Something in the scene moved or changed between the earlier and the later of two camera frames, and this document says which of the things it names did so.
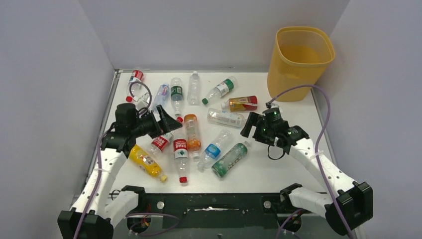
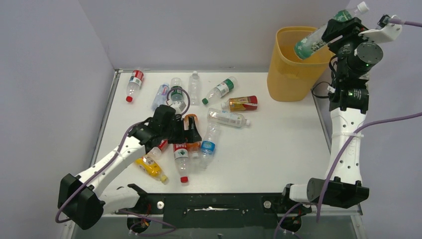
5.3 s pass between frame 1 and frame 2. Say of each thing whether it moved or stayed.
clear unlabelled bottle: stayed
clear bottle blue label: moved
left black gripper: moved
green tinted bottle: moved
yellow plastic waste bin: stayed
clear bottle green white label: stayed
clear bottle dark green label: stayed
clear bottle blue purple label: stayed
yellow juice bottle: stayed
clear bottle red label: stayed
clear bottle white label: stayed
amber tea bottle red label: stayed
